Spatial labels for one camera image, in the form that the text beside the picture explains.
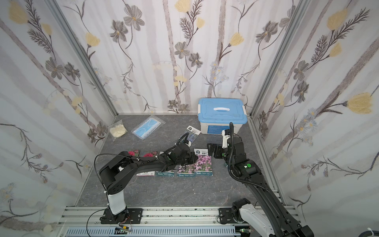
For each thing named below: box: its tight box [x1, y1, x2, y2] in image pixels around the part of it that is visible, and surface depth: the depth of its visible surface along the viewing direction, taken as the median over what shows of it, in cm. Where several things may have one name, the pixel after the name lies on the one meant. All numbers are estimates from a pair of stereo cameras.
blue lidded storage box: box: [197, 97, 248, 135], surface depth 102 cm
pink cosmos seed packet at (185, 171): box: [176, 163, 195, 178], surface depth 90 cm
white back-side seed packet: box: [154, 169, 175, 178], surface depth 90 cm
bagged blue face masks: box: [130, 115, 167, 140], surface depth 113 cm
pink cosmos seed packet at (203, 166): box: [193, 148, 213, 177], surface depth 90 cm
